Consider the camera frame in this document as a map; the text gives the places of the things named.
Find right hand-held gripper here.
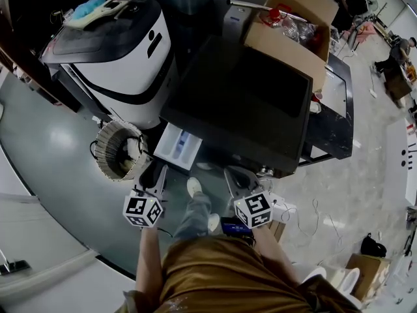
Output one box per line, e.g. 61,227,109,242
223,166,274,230

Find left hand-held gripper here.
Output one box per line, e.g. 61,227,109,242
122,161,169,230

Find white detergent drawer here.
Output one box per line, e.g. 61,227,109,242
152,123,203,171

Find person's left forearm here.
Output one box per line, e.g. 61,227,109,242
134,226,164,303

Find person's right forearm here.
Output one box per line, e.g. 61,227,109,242
251,219,302,287

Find person's white shoe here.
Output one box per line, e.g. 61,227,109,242
186,177,203,198
207,213,221,233

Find woven laundry basket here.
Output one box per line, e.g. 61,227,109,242
94,120,149,182

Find small blue screen device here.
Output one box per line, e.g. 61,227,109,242
220,216,254,238

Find white power adapter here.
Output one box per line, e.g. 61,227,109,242
269,196,298,224

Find person's grey trousers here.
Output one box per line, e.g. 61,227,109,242
172,190,213,241

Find person's brown shirt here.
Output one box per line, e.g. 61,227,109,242
122,235,361,313

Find black low table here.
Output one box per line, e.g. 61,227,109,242
298,53,355,168

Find white and black appliance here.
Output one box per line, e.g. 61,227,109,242
38,0,179,130

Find large open cardboard box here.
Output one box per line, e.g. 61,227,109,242
242,0,340,93

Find white paper roll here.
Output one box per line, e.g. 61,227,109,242
337,267,361,295

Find black bag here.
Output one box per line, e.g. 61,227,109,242
360,232,388,258

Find small cardboard box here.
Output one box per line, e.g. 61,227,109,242
345,252,392,302

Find red cap clear bottle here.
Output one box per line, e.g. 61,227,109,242
259,7,296,29

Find white board with black marks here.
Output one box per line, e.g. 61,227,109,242
395,117,417,207

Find metal tube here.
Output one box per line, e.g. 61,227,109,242
226,0,293,14

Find blue cloth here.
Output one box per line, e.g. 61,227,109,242
74,0,108,18

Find white cable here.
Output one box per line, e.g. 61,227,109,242
281,197,345,246

